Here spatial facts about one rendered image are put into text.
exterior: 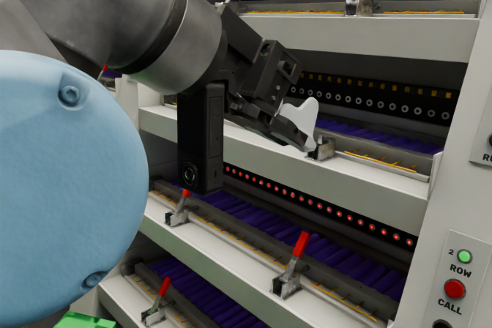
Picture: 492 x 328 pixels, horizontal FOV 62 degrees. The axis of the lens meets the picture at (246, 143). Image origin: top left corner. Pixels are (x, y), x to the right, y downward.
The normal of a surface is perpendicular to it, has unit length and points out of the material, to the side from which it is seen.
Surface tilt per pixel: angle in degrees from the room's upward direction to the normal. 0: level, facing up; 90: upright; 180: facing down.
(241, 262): 17
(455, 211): 90
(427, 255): 90
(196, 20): 79
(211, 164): 88
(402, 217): 107
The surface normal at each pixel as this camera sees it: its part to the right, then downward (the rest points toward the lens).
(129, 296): 0.04, -0.96
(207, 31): 0.78, -0.04
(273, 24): -0.72, 0.17
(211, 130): 0.72, 0.20
